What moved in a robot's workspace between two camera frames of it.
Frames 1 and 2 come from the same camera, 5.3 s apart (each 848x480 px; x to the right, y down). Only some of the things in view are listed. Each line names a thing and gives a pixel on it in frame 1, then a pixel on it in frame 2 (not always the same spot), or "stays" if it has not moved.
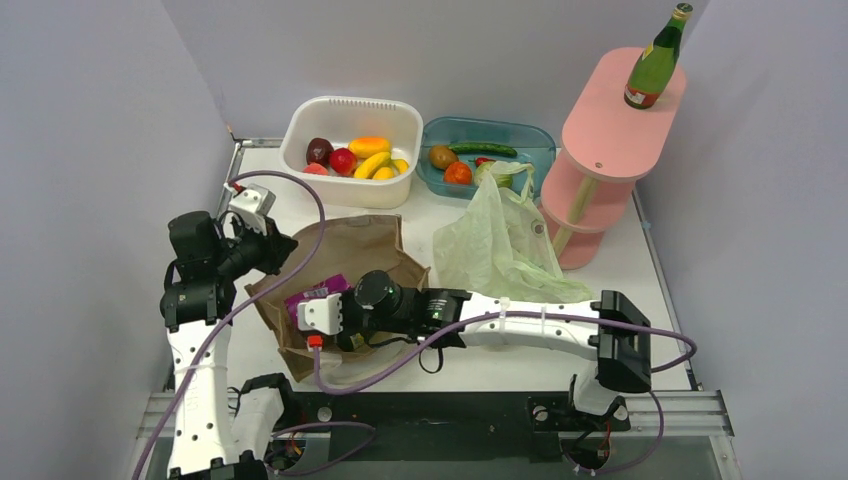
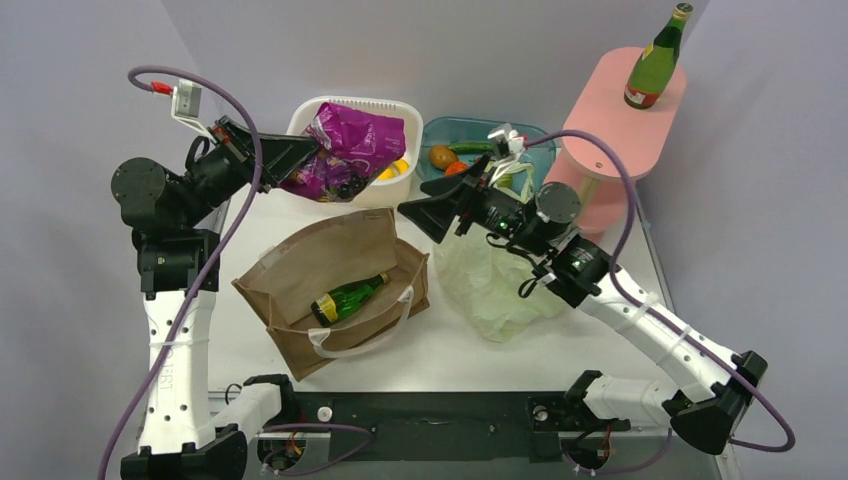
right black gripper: [347, 326] → [435, 214]
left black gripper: [274, 245] → [237, 146]
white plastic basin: [340, 120] stays
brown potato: [441, 156] stays
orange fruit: [458, 173] stays
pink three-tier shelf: [607, 145] stays
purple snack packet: [334, 285] → [351, 147]
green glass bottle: [655, 65] stays
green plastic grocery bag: [498, 244] stays
